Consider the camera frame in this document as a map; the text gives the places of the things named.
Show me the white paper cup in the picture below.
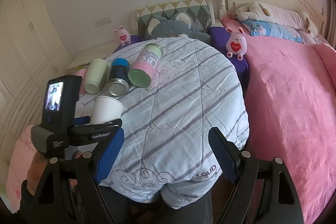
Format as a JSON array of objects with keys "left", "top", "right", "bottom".
[{"left": 91, "top": 96, "right": 124, "bottom": 124}]

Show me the pale green cup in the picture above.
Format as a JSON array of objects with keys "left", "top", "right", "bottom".
[{"left": 84, "top": 59, "right": 110, "bottom": 94}]

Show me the left hand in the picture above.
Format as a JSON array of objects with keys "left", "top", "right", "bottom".
[{"left": 27, "top": 151, "right": 49, "bottom": 196}]

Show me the black can with blue band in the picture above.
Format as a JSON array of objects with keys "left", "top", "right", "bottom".
[{"left": 106, "top": 58, "right": 130, "bottom": 97}]

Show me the white wardrobe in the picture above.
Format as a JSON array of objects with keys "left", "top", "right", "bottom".
[{"left": 0, "top": 0, "right": 73, "bottom": 169}]

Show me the pink blanket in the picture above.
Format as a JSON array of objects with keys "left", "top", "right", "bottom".
[{"left": 223, "top": 16, "right": 336, "bottom": 224}]

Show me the cream low headboard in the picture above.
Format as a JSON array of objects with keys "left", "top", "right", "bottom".
[{"left": 67, "top": 42, "right": 118, "bottom": 71}]

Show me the white grey striped quilt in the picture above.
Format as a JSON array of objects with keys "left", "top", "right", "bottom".
[{"left": 75, "top": 36, "right": 249, "bottom": 210}]

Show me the glass jar with green lid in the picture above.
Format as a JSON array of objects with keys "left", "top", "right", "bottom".
[{"left": 127, "top": 43, "right": 163, "bottom": 88}]

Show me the small pink bunny toy left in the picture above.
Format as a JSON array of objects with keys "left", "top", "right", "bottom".
[{"left": 114, "top": 26, "right": 131, "bottom": 46}]

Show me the pink bunny toy with heart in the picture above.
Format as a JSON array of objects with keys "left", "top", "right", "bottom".
[{"left": 226, "top": 27, "right": 247, "bottom": 61}]

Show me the blue cartoon pillow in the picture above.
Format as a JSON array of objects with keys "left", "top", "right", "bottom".
[{"left": 240, "top": 20, "right": 304, "bottom": 43}]

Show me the grey plush toy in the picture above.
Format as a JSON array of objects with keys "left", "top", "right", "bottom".
[{"left": 144, "top": 12, "right": 211, "bottom": 45}]

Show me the white dog plush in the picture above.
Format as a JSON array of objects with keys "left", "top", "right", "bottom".
[{"left": 236, "top": 1, "right": 318, "bottom": 38}]

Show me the diamond pattern pillow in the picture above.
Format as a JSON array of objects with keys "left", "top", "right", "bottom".
[{"left": 135, "top": 0, "right": 215, "bottom": 37}]

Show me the black camera with screen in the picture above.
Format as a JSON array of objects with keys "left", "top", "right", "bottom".
[{"left": 42, "top": 75, "right": 82, "bottom": 134}]

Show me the white wall socket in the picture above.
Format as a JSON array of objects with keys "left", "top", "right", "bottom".
[{"left": 94, "top": 17, "right": 112, "bottom": 28}]

